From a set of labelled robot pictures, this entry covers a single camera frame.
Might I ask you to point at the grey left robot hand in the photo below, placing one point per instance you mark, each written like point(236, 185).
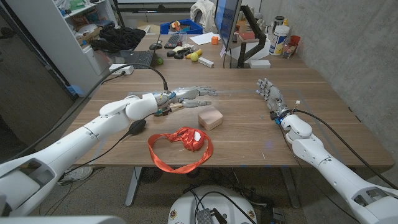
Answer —
point(183, 96)

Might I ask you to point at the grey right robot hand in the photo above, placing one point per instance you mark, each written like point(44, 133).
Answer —
point(275, 97)

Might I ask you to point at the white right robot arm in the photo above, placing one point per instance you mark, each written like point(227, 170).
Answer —
point(329, 169)

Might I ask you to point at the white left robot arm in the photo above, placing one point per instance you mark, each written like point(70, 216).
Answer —
point(77, 143)

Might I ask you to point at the pink square jewelry box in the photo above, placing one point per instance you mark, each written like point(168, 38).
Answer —
point(210, 118)

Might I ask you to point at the white flat box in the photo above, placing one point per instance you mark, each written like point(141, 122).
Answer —
point(260, 63)

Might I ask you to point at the small white oblong box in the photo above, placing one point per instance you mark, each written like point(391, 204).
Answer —
point(206, 62)

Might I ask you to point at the orange satin ribbon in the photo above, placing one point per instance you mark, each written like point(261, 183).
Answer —
point(191, 140)

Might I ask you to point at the cardboard box on shelf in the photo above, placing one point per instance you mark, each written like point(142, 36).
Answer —
point(90, 35)

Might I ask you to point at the colourful striped toy maraca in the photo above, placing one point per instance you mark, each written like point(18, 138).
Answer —
point(175, 106)

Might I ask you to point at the black oval object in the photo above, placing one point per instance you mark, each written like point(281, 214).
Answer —
point(171, 53)
point(178, 56)

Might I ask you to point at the yellow-green toy apple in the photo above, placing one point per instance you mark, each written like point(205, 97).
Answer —
point(194, 57)

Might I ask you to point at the small green ball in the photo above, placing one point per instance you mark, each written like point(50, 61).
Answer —
point(160, 61)

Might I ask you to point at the yellow toy banana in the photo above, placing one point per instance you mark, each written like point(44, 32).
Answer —
point(199, 51)

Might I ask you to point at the clear glass jar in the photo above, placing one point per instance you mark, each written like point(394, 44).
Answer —
point(288, 50)

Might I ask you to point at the black keyboard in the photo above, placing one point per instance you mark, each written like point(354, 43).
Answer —
point(172, 41)

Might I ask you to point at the white wipes canister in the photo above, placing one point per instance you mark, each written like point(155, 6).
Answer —
point(278, 40)

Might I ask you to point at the black laptop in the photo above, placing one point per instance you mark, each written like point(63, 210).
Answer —
point(141, 57)

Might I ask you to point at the black computer mouse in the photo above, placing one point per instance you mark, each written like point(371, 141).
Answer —
point(155, 46)

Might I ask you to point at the clear drinking glass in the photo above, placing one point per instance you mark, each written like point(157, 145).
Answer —
point(183, 38)

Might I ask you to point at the orange object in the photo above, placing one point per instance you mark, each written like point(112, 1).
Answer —
point(230, 59)

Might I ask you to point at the red cup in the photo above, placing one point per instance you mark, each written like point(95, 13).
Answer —
point(295, 40)

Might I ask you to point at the white paper sheet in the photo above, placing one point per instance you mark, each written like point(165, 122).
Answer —
point(202, 39)

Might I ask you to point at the orange cube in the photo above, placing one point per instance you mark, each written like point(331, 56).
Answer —
point(214, 40)

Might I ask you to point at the red book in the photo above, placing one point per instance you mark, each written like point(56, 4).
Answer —
point(247, 35)

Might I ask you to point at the blue plastic bin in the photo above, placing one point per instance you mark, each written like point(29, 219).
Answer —
point(194, 28)

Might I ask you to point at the yellow bottle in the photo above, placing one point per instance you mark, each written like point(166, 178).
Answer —
point(285, 22)

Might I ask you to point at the bottle with dark lid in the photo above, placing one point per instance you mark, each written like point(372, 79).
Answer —
point(279, 21)

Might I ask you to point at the white jacket on chair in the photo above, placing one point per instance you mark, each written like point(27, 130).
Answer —
point(203, 14)

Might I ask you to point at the black floor fan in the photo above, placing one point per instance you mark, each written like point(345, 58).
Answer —
point(150, 175)

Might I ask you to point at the black crumpled cloth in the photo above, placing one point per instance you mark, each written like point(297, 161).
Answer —
point(119, 39)

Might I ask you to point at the black computer monitor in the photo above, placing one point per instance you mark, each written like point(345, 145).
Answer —
point(227, 18)

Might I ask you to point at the grey metal desk leg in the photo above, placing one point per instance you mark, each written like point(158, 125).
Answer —
point(290, 188)
point(133, 186)

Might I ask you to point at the white robot torso base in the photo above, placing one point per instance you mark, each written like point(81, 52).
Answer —
point(186, 205)

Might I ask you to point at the white sneaker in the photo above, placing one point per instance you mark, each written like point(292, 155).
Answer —
point(77, 174)

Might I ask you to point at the white shelf unit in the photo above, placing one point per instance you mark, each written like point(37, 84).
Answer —
point(59, 46)

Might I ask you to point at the person dark trouser leg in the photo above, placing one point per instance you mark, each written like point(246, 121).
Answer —
point(9, 140)

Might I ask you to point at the whiteboard with black frame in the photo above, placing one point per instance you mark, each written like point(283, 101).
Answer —
point(140, 7)

